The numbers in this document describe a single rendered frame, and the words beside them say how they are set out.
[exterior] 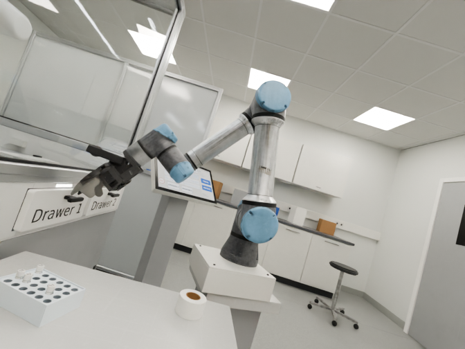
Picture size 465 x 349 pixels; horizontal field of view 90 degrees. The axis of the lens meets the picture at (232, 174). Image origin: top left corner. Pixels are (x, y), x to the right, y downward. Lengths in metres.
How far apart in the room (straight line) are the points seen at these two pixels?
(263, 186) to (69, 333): 0.57
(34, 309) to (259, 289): 0.59
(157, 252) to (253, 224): 1.13
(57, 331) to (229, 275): 0.45
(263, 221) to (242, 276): 0.20
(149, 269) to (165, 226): 0.30
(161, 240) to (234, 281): 1.01
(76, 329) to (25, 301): 0.10
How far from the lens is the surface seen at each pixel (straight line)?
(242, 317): 0.94
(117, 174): 0.80
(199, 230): 3.63
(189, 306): 0.63
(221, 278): 0.79
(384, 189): 5.16
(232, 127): 0.91
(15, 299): 0.60
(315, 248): 3.89
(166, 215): 1.69
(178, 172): 0.76
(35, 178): 0.79
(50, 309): 0.56
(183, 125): 2.43
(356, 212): 4.89
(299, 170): 4.11
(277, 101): 0.79
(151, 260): 1.77
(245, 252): 0.88
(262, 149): 0.77
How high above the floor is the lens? 1.07
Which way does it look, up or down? 4 degrees up
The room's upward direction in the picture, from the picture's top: 18 degrees clockwise
